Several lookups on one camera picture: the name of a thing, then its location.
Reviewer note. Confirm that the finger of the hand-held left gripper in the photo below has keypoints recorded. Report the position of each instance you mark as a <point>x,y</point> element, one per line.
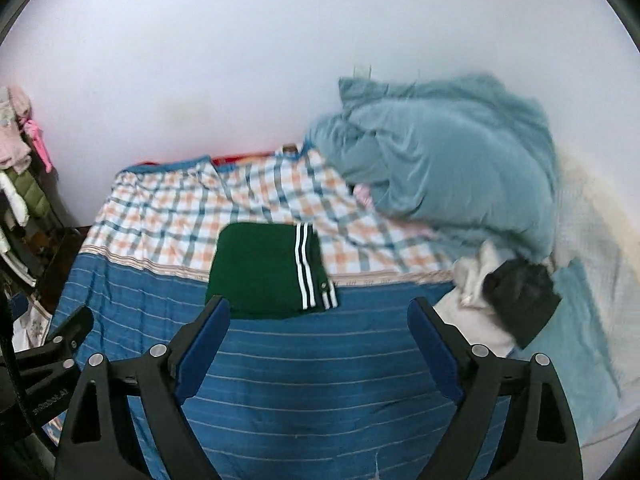
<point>65,332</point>

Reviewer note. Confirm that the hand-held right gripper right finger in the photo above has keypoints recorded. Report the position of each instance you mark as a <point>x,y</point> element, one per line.
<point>435,350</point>

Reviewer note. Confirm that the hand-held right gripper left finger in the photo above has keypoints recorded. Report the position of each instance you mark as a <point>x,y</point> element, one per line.
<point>200,350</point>

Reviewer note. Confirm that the green jacket with white stripes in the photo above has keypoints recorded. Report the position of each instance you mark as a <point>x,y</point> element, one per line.
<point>250,270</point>

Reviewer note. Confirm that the pink clothes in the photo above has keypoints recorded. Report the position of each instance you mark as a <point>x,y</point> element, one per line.
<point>15,125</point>

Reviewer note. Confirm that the white garment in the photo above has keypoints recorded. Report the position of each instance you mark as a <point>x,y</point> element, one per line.
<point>470,305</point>

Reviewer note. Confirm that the black garment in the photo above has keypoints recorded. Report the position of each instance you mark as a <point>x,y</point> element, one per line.
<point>525,295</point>

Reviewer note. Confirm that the blue striped plaid blanket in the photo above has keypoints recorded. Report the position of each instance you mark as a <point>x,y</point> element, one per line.
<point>310,370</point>

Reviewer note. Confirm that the light teal pillow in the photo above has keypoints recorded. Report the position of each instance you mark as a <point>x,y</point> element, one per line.
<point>575,350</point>

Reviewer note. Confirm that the olive puffer jacket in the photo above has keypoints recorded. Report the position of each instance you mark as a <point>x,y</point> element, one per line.
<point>27,192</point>

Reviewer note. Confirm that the small pink cloth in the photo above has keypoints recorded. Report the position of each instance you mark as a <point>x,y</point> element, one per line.
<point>364,195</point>

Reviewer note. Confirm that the teal duvet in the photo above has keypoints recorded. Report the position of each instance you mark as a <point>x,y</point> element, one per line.
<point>450,160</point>

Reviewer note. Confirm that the red bed edge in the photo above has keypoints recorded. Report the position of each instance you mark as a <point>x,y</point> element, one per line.
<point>235,159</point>

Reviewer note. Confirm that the cream white blanket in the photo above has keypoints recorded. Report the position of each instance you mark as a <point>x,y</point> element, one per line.
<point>595,220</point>

